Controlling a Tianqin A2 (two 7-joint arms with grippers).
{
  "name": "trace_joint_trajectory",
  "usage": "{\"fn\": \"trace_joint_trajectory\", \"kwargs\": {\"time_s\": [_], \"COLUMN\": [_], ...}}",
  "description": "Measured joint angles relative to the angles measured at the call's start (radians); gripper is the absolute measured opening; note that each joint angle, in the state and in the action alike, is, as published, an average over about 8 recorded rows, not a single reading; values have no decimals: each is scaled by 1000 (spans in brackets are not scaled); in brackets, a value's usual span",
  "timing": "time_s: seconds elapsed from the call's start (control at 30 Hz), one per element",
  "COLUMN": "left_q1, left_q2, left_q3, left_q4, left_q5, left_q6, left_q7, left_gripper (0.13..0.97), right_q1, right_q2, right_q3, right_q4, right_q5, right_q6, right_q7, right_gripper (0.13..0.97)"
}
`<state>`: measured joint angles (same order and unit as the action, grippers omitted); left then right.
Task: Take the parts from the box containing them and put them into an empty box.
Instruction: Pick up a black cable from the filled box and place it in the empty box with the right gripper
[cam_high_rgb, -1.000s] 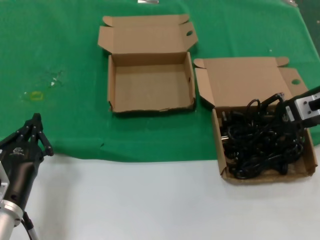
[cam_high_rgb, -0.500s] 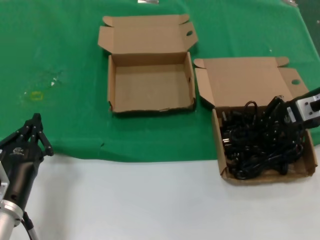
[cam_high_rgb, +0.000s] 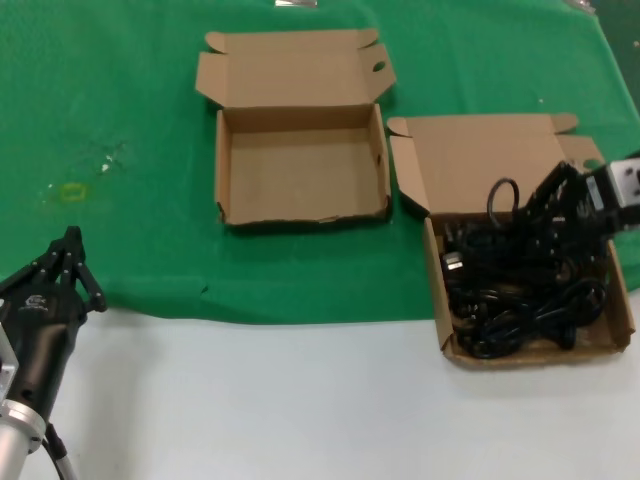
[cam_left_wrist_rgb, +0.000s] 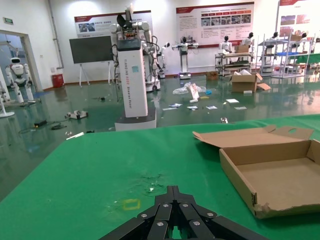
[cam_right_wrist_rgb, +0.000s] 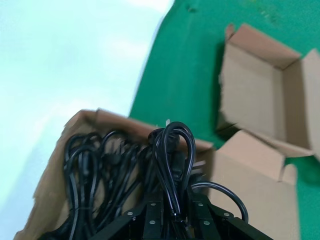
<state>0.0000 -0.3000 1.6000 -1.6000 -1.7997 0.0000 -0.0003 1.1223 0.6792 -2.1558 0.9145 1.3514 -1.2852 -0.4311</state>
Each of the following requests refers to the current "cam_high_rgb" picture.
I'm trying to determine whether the cardboard box with intact edge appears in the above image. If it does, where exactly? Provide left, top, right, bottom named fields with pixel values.
left=387, top=113, right=636, bottom=372

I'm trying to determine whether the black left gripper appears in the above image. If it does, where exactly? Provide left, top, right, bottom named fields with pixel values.
left=0, top=225, right=109, bottom=420

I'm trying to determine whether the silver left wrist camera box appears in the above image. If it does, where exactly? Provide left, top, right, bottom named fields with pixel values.
left=0, top=324, right=22, bottom=402

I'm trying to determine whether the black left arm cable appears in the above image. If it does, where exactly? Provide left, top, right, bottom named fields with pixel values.
left=42, top=422, right=80, bottom=480

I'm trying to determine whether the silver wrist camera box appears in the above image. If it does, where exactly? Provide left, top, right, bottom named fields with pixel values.
left=0, top=324, right=22, bottom=402
left=607, top=155, right=640, bottom=208

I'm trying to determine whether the green table cloth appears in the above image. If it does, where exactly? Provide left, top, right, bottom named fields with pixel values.
left=0, top=0, right=640, bottom=327

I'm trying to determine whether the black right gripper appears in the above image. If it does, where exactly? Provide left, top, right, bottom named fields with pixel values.
left=523, top=159, right=640, bottom=240

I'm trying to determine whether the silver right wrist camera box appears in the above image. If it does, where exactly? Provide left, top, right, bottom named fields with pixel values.
left=607, top=155, right=640, bottom=208

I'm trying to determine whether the cardboard box with torn edge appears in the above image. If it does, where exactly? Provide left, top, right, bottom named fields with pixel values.
left=194, top=28, right=399, bottom=232

